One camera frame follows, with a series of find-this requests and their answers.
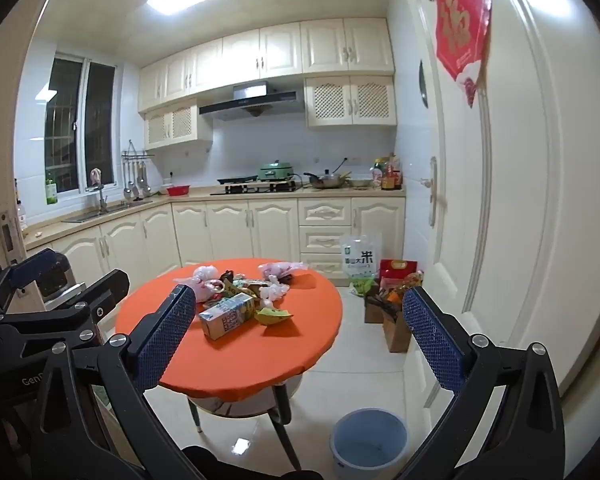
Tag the wide lattice door cabinet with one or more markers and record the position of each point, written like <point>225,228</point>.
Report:
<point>350,100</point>

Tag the cooking oil bottle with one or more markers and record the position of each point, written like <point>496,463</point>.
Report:
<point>405,282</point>

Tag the orange round table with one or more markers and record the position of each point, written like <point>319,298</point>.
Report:
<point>240,360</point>

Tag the gas stove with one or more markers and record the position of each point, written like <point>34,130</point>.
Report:
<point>255,189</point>

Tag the white green rice bag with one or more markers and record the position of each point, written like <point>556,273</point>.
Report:
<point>362,260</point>

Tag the white door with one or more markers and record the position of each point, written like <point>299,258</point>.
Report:
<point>530,185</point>

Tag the metal wok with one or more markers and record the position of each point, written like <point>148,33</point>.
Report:
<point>327,180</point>

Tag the red rice bag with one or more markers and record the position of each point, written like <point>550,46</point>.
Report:
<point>397,270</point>

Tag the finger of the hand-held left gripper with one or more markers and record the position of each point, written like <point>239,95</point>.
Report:
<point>105,290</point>
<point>35,266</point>

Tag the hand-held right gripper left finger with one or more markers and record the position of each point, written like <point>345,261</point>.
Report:
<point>165,340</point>

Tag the milk carton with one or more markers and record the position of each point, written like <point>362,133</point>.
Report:
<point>227,316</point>

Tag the window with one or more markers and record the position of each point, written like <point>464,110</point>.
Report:
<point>100,125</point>

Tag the blue plastic bucket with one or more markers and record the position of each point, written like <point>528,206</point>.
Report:
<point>367,440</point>

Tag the white crumpled plastic bag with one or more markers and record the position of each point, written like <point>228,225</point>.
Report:
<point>274,293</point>

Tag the steel sink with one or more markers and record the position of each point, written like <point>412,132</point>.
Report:
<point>105,211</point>

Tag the small lattice door cabinet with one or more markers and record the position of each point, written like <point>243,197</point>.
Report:
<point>172,127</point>

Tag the pale yellow snack packet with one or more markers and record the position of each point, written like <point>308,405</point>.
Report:
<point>275,317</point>

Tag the clear bottle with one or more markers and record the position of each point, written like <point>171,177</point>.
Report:
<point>21,217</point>

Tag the pink white wrapper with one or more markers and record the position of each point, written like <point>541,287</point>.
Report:
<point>210,294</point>

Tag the red basin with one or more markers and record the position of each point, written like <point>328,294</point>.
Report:
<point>178,190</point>

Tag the cluster of condiment bottles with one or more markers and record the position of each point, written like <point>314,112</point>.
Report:
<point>390,175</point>

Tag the shallow metal dish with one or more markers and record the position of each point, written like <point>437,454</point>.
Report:
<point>361,183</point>

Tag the pink rag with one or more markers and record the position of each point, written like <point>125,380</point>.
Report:
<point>96,175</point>

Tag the utensil rack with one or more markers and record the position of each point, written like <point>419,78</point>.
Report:
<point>135,175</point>

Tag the small cardboard box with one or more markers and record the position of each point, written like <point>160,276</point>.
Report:
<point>375,310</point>

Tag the green electric pot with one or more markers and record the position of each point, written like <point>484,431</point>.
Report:
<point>276,170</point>

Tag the green bottle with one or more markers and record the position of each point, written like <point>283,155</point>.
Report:
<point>51,191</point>

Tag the colourful snack wrapper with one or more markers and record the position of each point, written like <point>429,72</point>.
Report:
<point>247,286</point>

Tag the cream base cabinets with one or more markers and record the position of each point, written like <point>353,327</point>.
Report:
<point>220,230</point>

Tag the black griddle pan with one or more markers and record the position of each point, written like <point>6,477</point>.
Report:
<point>236,178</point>

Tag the metal faucet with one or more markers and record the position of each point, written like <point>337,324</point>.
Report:
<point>101,199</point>

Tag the cream upper wall cabinets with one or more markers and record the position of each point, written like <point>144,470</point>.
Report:
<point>280,50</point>

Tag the white knotted plastic bag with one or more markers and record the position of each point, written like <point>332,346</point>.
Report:
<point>207,273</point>

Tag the clear plastic bag red print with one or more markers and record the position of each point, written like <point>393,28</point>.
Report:
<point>280,270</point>

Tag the red door poster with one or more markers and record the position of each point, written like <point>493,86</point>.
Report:
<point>462,30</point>

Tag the tall cardboard box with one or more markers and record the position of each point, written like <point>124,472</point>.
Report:
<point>397,332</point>

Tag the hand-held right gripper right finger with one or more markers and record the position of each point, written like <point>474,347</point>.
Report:
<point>435,340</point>

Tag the range hood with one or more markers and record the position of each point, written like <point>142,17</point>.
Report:
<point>250,102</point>

